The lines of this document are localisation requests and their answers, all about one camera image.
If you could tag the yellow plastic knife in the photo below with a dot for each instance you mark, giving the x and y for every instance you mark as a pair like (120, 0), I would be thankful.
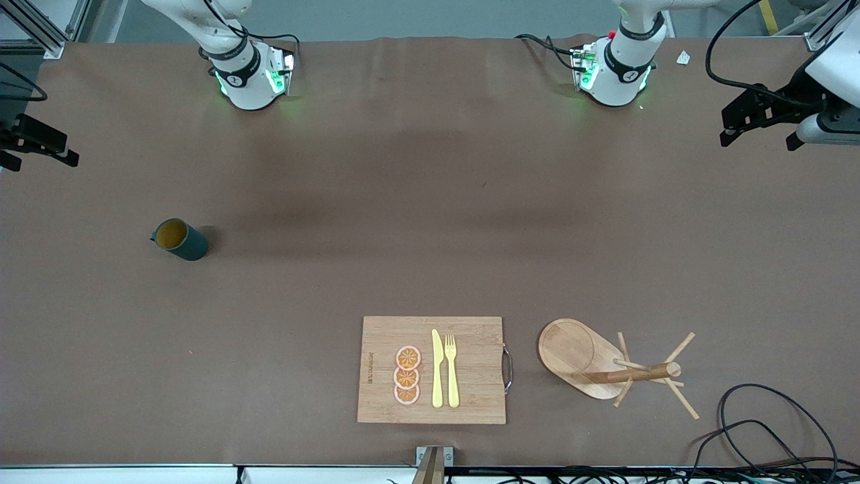
(437, 376)

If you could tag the toy orange slice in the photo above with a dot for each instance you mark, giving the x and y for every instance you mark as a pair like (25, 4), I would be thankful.
(406, 395)
(408, 357)
(406, 378)

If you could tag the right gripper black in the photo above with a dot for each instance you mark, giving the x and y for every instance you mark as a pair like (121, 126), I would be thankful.
(15, 129)

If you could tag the yellow plastic fork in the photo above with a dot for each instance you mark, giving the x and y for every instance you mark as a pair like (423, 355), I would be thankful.
(452, 383)

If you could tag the dark green cup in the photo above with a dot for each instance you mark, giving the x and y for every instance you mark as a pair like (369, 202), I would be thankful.
(185, 242)

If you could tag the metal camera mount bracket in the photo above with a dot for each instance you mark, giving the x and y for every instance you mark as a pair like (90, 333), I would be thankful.
(433, 464)

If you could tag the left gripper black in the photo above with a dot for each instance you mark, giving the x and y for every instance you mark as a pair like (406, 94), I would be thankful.
(790, 98)

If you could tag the white paper scrap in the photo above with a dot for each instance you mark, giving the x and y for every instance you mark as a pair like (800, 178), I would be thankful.
(683, 58)

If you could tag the brown table cover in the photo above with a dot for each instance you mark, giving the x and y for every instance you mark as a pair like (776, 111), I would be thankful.
(336, 282)

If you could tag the wooden mug rack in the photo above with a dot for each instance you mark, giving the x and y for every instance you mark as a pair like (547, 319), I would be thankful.
(571, 349)

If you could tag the bamboo cutting board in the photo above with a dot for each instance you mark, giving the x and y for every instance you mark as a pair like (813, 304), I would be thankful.
(470, 363)

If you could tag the aluminium frame profile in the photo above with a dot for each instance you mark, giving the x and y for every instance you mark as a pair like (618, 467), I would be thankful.
(816, 40)
(40, 37)

